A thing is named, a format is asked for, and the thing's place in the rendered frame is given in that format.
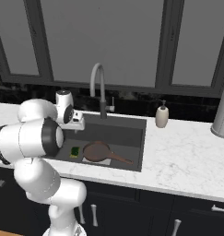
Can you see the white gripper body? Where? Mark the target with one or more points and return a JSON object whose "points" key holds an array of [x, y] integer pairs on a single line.
{"points": [[74, 124]]}

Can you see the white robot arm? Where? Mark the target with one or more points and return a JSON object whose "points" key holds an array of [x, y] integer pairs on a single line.
{"points": [[27, 138]]}

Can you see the green and yellow sponge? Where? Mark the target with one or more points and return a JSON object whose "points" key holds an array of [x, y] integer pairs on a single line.
{"points": [[75, 151]]}

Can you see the brown frying pan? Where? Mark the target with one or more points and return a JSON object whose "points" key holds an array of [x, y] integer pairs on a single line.
{"points": [[96, 151]]}

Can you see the dark grey sink basin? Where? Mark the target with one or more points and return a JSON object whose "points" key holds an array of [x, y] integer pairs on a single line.
{"points": [[122, 132]]}

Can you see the dark panel under sink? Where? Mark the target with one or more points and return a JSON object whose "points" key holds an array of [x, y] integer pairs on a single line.
{"points": [[113, 189]]}

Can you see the grey gooseneck tap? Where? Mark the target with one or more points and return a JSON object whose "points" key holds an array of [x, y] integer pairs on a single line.
{"points": [[102, 92]]}

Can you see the dark drawer front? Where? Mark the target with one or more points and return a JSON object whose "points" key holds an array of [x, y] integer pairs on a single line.
{"points": [[7, 175], [193, 206]]}

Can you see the beige soap dispenser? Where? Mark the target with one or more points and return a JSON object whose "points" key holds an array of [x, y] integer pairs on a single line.
{"points": [[162, 116]]}

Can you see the dark framed window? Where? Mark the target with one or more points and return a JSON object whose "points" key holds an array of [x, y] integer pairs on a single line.
{"points": [[116, 40]]}

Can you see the dark cupboard door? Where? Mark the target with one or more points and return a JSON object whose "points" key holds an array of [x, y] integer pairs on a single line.
{"points": [[125, 218], [205, 227]]}

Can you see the grey perforated cylinder holder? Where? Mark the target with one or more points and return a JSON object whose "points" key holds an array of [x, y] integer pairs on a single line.
{"points": [[223, 116]]}

